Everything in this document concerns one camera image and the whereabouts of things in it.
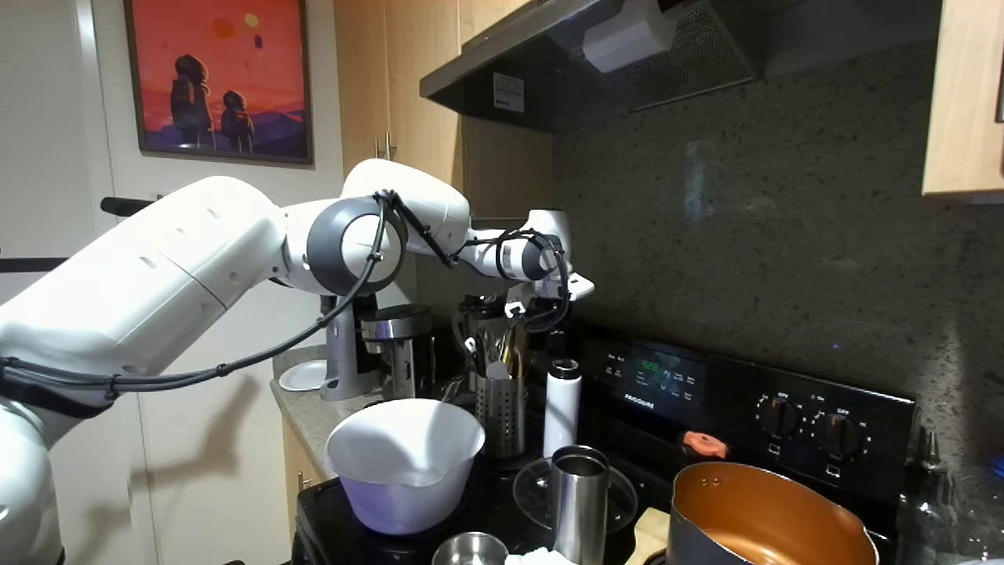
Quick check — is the dark glass bottle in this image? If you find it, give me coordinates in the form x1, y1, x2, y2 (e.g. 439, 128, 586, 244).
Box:
893, 423, 961, 565

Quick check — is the dark range hood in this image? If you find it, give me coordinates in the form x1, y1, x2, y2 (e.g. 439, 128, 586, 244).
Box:
418, 0, 939, 136

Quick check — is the steel tumbler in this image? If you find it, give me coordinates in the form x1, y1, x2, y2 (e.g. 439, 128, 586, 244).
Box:
549, 443, 611, 565

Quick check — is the small steel bowl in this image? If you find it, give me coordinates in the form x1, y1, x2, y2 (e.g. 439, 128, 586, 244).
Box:
430, 527, 511, 565

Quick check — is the glass pot lid steel rim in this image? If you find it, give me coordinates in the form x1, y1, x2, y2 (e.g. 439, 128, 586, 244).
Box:
511, 452, 644, 539

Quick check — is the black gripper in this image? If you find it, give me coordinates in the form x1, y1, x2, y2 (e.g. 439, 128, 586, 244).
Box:
456, 293, 531, 384

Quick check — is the orange silicone item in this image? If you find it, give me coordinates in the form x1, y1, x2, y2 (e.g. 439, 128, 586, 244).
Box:
681, 427, 731, 464

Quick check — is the white box on hood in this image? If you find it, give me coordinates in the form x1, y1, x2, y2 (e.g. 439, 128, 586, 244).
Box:
581, 0, 681, 74

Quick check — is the black electric stove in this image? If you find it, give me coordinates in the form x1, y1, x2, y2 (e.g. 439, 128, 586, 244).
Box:
288, 324, 922, 565

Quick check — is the white flask black cap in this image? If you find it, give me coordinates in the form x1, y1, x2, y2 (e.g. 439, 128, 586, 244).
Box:
539, 359, 582, 460

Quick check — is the white crumpled cloth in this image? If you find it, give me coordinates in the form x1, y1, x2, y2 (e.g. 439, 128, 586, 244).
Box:
503, 542, 578, 565

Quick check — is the light wood wall cabinet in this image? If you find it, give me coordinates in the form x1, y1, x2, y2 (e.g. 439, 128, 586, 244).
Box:
919, 0, 1004, 201

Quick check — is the perforated steel utensil holder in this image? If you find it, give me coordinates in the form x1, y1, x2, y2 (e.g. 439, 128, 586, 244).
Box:
474, 359, 531, 460

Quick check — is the red sunset painting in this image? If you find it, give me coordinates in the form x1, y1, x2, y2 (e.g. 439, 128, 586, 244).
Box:
123, 0, 317, 169

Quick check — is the copper coloured frying pan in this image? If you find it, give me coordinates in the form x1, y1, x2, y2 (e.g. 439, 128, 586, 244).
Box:
667, 459, 886, 565

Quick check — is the wooden spatula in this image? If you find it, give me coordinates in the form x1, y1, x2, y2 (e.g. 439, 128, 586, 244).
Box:
625, 504, 673, 565

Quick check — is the black steel blender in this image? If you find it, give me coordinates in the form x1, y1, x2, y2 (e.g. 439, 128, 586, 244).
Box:
317, 293, 421, 405

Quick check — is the row of wood cabinets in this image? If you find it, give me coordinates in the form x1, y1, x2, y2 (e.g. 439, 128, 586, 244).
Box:
334, 0, 559, 222

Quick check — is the large white mixing bowl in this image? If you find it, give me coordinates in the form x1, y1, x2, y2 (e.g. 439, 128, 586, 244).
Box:
324, 395, 489, 539

